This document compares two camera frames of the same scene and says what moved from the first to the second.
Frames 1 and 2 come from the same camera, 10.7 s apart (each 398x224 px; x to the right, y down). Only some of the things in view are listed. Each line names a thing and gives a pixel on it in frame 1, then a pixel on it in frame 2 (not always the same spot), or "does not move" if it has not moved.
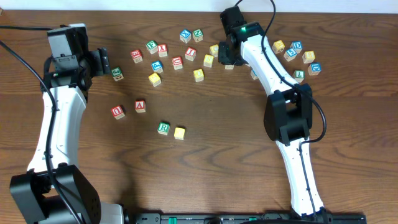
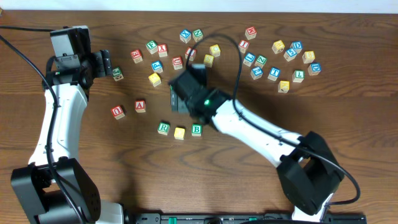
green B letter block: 229,66 -> 196,129
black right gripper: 224,54 -> 175,101
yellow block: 179,133 does not move
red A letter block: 139,106 does not move
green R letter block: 163,128 does not move
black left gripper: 103,61 does not move
